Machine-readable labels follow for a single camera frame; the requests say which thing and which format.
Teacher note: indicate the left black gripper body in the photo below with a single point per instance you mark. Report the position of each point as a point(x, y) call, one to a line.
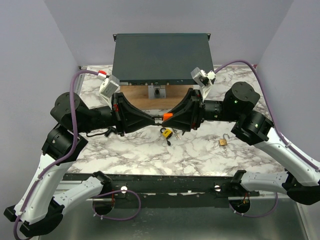
point(116, 113)

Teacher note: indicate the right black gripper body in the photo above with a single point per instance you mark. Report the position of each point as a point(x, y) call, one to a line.
point(199, 109)

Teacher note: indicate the orange padlock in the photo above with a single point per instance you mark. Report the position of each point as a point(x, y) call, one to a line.
point(163, 117)

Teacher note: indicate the yellow padlock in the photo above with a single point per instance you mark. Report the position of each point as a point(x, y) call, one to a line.
point(166, 132)

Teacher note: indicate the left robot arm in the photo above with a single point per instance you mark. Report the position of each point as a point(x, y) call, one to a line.
point(41, 210)

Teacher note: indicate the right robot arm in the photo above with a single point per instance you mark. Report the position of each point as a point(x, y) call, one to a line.
point(301, 178)

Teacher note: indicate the wooden board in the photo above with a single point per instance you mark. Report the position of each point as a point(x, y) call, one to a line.
point(138, 96)

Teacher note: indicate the brass padlock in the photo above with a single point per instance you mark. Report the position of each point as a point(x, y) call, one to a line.
point(223, 141)

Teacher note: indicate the grey metal lock mount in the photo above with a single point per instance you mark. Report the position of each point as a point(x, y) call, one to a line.
point(156, 91)

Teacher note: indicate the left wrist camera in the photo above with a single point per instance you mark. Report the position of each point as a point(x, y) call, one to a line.
point(107, 89)

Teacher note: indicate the dark green network switch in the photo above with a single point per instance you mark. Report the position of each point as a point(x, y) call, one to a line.
point(160, 58)

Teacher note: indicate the black metal base rail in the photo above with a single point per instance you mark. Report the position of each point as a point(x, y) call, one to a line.
point(162, 192)

